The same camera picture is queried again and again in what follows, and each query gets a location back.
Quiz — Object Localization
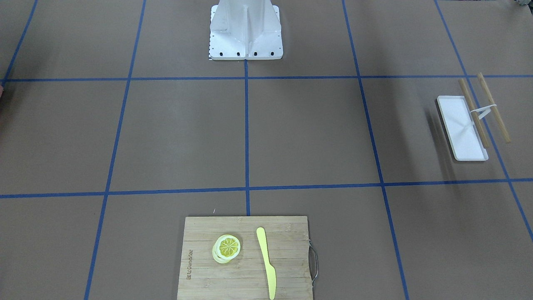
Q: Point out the yellow lemon slice toy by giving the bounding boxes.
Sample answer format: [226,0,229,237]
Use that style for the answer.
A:
[212,234,241,264]

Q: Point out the bamboo cutting board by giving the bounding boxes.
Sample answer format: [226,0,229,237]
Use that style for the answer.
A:
[177,216,314,300]

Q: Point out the yellow plastic knife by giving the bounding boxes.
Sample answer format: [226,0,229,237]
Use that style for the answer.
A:
[256,227,277,300]

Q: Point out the white rectangular tray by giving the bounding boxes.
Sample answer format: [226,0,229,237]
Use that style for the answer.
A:
[436,95,488,162]

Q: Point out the lower wooden stick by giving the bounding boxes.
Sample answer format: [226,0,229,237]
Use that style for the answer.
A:
[458,78,490,148]

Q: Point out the wooden stick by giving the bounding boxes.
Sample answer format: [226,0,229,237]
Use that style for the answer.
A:
[477,72,511,144]
[458,78,490,148]

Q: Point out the upper wooden stick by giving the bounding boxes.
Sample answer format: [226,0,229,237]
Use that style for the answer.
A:
[477,72,511,144]

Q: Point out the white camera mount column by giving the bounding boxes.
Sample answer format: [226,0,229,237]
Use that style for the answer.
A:
[208,0,284,60]

